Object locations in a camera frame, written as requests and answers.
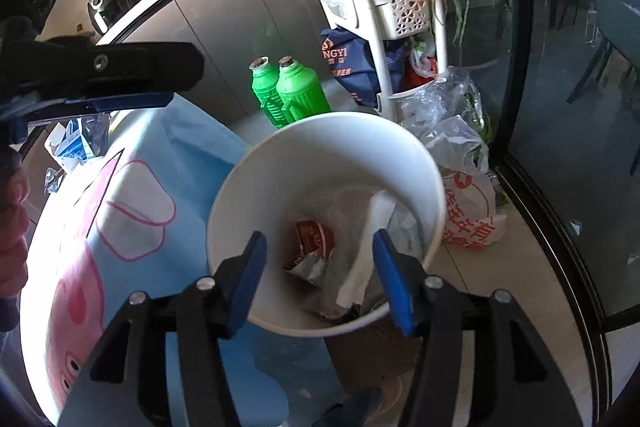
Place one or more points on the person's left hand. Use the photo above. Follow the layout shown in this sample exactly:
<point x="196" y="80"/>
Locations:
<point x="12" y="227"/>

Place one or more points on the brown cardboard piece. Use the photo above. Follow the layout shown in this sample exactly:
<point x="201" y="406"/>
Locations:
<point x="375" y="357"/>

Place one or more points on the white paper strip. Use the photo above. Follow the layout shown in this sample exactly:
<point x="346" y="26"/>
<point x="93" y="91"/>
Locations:
<point x="370" y="247"/>

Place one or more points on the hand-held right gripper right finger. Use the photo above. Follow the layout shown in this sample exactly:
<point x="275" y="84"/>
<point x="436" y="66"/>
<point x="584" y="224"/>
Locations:
<point x="395" y="284"/>

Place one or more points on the navy printed bag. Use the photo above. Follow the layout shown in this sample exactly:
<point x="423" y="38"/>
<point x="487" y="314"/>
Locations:
<point x="350" y="67"/>

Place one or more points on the white red printed bag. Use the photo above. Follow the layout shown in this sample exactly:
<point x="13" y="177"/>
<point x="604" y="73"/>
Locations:
<point x="475" y="212"/>

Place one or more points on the white plastic storage rack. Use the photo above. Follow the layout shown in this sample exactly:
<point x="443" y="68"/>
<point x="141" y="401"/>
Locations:
<point x="380" y="7"/>

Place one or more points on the white round bucket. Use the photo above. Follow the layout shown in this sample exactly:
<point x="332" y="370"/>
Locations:
<point x="310" y="147"/>

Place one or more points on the black framed glass door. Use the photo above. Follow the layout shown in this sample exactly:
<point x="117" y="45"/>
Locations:
<point x="520" y="107"/>

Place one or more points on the dark kitchen cabinet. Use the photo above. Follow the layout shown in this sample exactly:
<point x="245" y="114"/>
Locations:
<point x="225" y="17"/>

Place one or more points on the green plastic bottle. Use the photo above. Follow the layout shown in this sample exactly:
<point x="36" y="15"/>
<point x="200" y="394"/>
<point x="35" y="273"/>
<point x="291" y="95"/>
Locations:
<point x="262" y="92"/>
<point x="302" y="94"/>

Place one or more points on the clear plastic floor bag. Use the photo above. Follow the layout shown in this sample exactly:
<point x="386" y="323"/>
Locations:
<point x="450" y="122"/>

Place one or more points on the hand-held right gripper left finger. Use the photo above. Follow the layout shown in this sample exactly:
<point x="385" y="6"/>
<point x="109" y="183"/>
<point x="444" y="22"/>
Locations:
<point x="245" y="279"/>

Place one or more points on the black air fryer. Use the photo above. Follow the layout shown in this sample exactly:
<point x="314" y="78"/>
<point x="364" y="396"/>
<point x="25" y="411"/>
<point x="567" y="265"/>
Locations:
<point x="110" y="4"/>

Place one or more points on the red wrapper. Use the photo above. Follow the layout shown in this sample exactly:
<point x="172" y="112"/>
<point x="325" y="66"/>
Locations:
<point x="312" y="247"/>

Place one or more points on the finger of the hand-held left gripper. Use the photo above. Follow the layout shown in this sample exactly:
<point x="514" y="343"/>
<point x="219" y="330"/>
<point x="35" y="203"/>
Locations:
<point x="125" y="69"/>
<point x="17" y="127"/>

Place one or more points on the blue white carton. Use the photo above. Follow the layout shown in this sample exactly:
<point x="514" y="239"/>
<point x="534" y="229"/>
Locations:
<point x="70" y="147"/>

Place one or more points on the cartoon pig printed tablecloth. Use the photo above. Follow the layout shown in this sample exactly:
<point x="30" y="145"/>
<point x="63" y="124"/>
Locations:
<point x="150" y="187"/>

